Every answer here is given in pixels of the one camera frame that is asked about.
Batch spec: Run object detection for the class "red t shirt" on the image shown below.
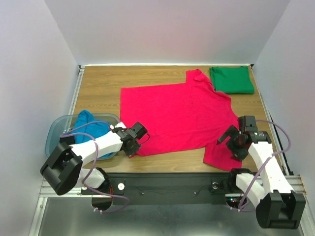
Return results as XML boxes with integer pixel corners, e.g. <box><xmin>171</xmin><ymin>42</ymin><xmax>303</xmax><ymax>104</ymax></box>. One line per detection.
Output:
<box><xmin>120</xmin><ymin>69</ymin><xmax>242</xmax><ymax>171</ymax></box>

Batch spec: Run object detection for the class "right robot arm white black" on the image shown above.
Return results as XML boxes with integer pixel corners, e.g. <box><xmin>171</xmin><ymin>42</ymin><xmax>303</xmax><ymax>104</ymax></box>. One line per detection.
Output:
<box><xmin>218</xmin><ymin>116</ymin><xmax>306</xmax><ymax>229</ymax></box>

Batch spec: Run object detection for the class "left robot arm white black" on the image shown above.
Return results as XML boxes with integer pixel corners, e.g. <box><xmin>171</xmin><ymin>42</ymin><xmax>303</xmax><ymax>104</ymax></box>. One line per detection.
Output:
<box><xmin>40</xmin><ymin>122</ymin><xmax>148</xmax><ymax>196</ymax></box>

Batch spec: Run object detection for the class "blue t shirt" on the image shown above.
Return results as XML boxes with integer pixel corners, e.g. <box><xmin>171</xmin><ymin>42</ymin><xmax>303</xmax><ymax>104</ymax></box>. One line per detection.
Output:
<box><xmin>73</xmin><ymin>110</ymin><xmax>111</xmax><ymax>138</ymax></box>

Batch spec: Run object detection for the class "folded green t shirt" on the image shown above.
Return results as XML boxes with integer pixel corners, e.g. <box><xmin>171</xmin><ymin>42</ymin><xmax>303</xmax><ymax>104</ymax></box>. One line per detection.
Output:
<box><xmin>209</xmin><ymin>66</ymin><xmax>254</xmax><ymax>94</ymax></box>

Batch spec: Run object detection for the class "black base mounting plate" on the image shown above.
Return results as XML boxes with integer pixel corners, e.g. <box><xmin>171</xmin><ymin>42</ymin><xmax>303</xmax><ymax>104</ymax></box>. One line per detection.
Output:
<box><xmin>81</xmin><ymin>172</ymin><xmax>256</xmax><ymax>206</ymax></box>

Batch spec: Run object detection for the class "black garment in bin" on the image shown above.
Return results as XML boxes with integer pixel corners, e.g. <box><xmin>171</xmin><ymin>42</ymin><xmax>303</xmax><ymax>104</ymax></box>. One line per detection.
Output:
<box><xmin>59</xmin><ymin>136</ymin><xmax>75</xmax><ymax>146</ymax></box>

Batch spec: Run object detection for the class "teal plastic bin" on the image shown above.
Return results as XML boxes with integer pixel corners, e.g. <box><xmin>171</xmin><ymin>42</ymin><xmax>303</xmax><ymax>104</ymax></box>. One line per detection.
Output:
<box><xmin>45</xmin><ymin>110</ymin><xmax>120</xmax><ymax>157</ymax></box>

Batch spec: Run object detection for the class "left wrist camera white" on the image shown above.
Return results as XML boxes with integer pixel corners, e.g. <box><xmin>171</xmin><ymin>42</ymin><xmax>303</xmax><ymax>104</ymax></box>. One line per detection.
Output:
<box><xmin>110</xmin><ymin>122</ymin><xmax>126</xmax><ymax>130</ymax></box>

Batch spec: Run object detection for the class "aluminium frame rail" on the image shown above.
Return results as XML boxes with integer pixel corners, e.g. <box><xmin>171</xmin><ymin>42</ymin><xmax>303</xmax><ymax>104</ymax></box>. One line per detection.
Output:
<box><xmin>39</xmin><ymin>178</ymin><xmax>109</xmax><ymax>198</ymax></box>

